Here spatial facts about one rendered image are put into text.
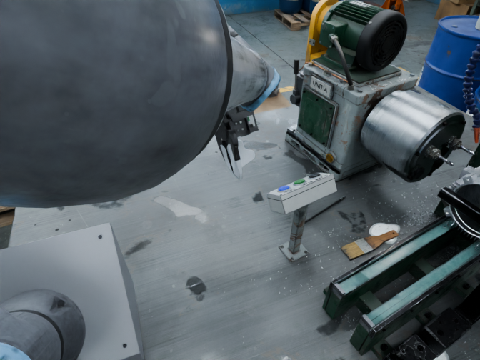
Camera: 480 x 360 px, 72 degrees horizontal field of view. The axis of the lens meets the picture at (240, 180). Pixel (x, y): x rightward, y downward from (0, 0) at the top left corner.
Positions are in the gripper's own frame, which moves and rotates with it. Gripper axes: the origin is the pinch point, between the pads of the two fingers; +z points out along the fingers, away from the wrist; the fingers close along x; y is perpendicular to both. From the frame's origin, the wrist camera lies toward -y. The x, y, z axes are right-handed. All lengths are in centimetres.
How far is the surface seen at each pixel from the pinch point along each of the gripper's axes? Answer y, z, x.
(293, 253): 15.5, 31.4, 11.4
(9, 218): -87, 11, 187
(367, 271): 22.5, 32.8, -11.1
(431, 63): 232, -8, 108
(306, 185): 16.2, 8.2, -3.5
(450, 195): 51, 23, -16
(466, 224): 56, 33, -16
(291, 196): 11.2, 9.2, -3.6
